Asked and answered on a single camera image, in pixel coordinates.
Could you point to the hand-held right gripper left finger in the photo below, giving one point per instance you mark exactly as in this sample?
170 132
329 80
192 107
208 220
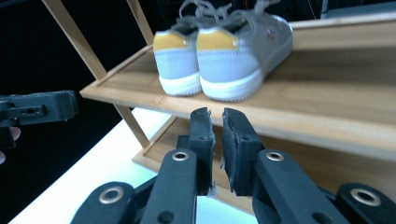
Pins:
200 146

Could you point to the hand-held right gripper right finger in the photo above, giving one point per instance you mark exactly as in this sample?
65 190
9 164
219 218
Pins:
239 152

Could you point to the beige sneaker with yellow heel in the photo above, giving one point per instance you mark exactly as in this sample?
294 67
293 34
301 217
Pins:
177 65
230 68

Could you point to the wooden three-tier shoe rack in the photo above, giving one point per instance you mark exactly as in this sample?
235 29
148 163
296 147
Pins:
311 102

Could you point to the white table mat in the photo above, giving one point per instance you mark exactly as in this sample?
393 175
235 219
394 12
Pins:
93 174

